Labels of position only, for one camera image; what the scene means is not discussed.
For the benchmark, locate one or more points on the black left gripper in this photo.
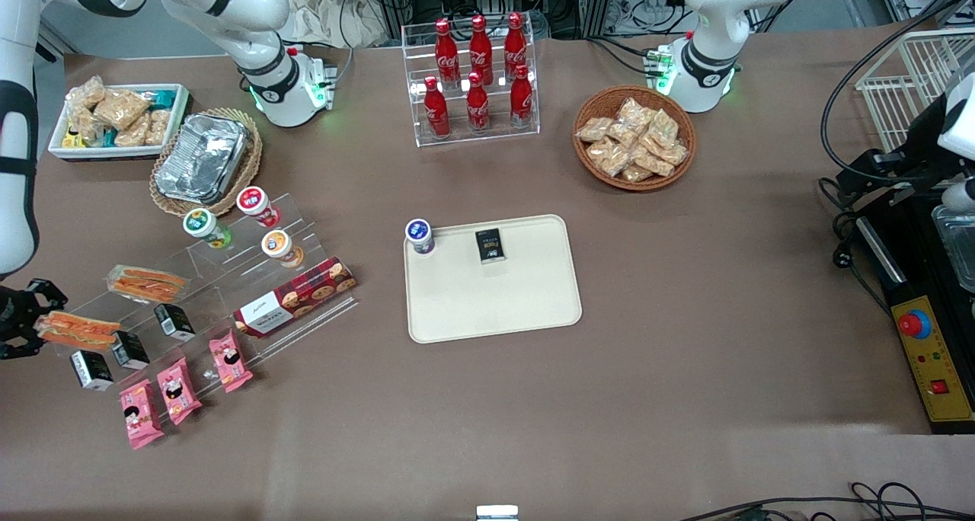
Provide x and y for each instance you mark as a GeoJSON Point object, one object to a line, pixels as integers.
{"type": "Point", "coordinates": [916, 149]}

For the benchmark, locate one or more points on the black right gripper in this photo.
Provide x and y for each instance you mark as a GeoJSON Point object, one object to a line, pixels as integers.
{"type": "Point", "coordinates": [14, 310]}

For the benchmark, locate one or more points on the plastic triangle sandwich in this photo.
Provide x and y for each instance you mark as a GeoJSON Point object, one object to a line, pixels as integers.
{"type": "Point", "coordinates": [146, 283]}
{"type": "Point", "coordinates": [80, 330]}

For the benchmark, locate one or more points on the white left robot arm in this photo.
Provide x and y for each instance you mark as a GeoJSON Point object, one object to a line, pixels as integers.
{"type": "Point", "coordinates": [708, 64]}

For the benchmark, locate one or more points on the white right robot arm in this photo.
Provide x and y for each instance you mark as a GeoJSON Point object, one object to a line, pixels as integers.
{"type": "Point", "coordinates": [15, 201]}

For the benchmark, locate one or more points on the beige plastic serving tray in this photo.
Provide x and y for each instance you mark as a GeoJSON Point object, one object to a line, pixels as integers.
{"type": "Point", "coordinates": [495, 300]}

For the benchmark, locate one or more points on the small black snack box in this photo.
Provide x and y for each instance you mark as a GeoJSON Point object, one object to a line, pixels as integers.
{"type": "Point", "coordinates": [91, 370]}
{"type": "Point", "coordinates": [129, 351]}
{"type": "Point", "coordinates": [490, 245]}
{"type": "Point", "coordinates": [175, 323]}

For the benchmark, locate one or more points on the clear plastic container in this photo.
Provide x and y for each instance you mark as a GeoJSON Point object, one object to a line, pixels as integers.
{"type": "Point", "coordinates": [958, 243]}

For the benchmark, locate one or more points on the black machine base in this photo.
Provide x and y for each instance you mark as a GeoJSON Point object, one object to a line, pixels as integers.
{"type": "Point", "coordinates": [914, 262]}

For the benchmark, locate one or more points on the pink snack packet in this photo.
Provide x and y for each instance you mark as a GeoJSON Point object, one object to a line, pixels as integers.
{"type": "Point", "coordinates": [230, 361]}
{"type": "Point", "coordinates": [141, 416]}
{"type": "Point", "coordinates": [179, 391]}

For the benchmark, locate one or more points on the clear acrylic tiered stand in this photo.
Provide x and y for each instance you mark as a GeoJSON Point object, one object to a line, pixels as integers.
{"type": "Point", "coordinates": [213, 277]}

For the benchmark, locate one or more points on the small yellow packet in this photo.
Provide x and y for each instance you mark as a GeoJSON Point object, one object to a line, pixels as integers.
{"type": "Point", "coordinates": [73, 140]}

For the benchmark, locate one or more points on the green lid yogurt cup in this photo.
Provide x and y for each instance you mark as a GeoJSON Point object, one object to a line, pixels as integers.
{"type": "Point", "coordinates": [204, 227]}

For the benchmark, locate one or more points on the yellow emergency stop panel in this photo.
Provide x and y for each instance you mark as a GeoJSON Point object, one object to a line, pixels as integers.
{"type": "Point", "coordinates": [933, 361]}

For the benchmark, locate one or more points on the beige crispy snack packet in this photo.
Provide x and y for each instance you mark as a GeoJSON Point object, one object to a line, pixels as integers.
{"type": "Point", "coordinates": [82, 125]}
{"type": "Point", "coordinates": [673, 154]}
{"type": "Point", "coordinates": [85, 93]}
{"type": "Point", "coordinates": [120, 108]}
{"type": "Point", "coordinates": [664, 129]}
{"type": "Point", "coordinates": [608, 158]}
{"type": "Point", "coordinates": [623, 134]}
{"type": "Point", "coordinates": [634, 113]}
{"type": "Point", "coordinates": [594, 129]}
{"type": "Point", "coordinates": [637, 174]}
{"type": "Point", "coordinates": [158, 126]}
{"type": "Point", "coordinates": [653, 163]}
{"type": "Point", "coordinates": [133, 132]}

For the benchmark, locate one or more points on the silver foil container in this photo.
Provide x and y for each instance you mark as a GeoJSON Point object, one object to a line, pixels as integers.
{"type": "Point", "coordinates": [202, 159]}

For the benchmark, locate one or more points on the white rectangular bin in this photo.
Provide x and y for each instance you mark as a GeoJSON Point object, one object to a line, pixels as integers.
{"type": "Point", "coordinates": [180, 117]}

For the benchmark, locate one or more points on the red lid yogurt cup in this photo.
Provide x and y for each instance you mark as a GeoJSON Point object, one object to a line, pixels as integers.
{"type": "Point", "coordinates": [256, 204]}

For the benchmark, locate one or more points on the teal snack packet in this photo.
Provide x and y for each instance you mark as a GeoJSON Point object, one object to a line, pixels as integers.
{"type": "Point", "coordinates": [161, 98]}

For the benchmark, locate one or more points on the orange lid yogurt cup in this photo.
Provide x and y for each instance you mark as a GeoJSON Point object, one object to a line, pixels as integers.
{"type": "Point", "coordinates": [280, 247]}

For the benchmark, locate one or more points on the red plaid cookie box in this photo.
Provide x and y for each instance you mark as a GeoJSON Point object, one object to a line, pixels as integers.
{"type": "Point", "coordinates": [297, 296]}

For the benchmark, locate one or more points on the flat light wicker basket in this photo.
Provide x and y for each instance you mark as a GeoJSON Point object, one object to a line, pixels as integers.
{"type": "Point", "coordinates": [255, 155]}

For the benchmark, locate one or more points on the round brown wicker basket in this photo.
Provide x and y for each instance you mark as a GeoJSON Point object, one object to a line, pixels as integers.
{"type": "Point", "coordinates": [590, 167]}

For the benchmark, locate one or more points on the red cola bottle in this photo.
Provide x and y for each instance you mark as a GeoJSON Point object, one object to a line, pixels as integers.
{"type": "Point", "coordinates": [516, 47]}
{"type": "Point", "coordinates": [446, 56]}
{"type": "Point", "coordinates": [522, 102]}
{"type": "Point", "coordinates": [477, 108]}
{"type": "Point", "coordinates": [481, 52]}
{"type": "Point", "coordinates": [436, 113]}

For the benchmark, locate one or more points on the blue lid yogurt cup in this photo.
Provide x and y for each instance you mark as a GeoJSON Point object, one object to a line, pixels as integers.
{"type": "Point", "coordinates": [419, 235]}

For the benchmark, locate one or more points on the crumpled beige cloth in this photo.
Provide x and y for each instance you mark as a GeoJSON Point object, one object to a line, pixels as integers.
{"type": "Point", "coordinates": [327, 14]}

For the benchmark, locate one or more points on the clear acrylic bottle rack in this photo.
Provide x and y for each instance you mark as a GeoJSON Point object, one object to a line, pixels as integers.
{"type": "Point", "coordinates": [476, 136]}

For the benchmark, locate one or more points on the small white metal object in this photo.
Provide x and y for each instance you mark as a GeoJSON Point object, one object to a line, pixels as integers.
{"type": "Point", "coordinates": [497, 513]}

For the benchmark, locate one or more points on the aluminium frame rack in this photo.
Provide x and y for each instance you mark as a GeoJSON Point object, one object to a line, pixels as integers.
{"type": "Point", "coordinates": [548, 3]}

